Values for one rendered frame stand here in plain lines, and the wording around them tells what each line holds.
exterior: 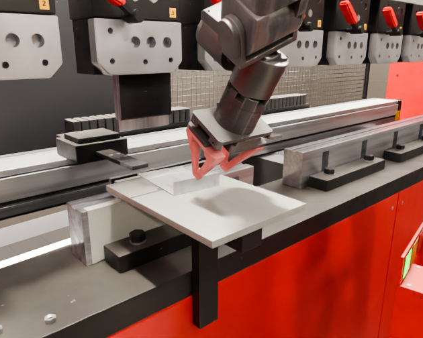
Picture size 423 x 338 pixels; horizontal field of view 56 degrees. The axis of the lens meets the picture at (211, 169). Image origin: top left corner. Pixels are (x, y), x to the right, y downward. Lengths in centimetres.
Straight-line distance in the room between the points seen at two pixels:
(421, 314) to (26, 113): 101
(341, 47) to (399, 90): 173
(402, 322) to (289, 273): 23
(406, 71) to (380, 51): 153
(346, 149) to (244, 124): 69
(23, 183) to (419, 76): 231
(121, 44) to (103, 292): 36
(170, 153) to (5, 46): 58
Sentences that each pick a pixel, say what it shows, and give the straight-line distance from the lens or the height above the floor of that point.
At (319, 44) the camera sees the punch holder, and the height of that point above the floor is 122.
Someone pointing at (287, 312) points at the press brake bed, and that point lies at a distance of 92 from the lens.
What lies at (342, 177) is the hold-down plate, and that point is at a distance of 107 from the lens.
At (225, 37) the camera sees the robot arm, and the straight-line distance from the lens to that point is 43.
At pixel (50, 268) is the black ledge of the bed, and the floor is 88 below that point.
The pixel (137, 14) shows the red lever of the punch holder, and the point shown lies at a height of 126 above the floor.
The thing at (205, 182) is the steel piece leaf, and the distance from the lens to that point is 62.
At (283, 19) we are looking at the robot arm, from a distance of 43.
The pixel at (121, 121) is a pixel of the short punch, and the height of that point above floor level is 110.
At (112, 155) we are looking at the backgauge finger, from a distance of 83.
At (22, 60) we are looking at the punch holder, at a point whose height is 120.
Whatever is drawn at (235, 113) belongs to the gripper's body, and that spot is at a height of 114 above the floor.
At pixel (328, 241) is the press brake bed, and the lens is 96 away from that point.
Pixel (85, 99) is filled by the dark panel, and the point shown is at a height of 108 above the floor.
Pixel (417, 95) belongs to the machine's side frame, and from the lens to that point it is 271.
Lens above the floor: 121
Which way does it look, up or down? 17 degrees down
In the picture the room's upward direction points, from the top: straight up
